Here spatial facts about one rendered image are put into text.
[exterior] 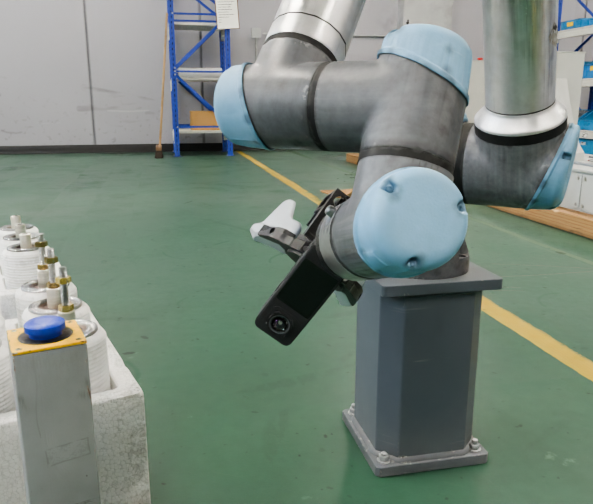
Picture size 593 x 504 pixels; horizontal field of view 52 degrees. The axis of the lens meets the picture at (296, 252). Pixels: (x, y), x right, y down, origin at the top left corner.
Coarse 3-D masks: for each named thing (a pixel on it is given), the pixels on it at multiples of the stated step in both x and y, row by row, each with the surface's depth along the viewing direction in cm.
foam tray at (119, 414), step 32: (96, 320) 107; (128, 384) 82; (0, 416) 74; (96, 416) 78; (128, 416) 80; (0, 448) 73; (96, 448) 79; (128, 448) 81; (0, 480) 74; (128, 480) 82
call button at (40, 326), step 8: (32, 320) 63; (40, 320) 63; (48, 320) 63; (56, 320) 63; (64, 320) 64; (24, 328) 62; (32, 328) 61; (40, 328) 61; (48, 328) 61; (56, 328) 62; (32, 336) 62; (40, 336) 62; (48, 336) 62; (56, 336) 63
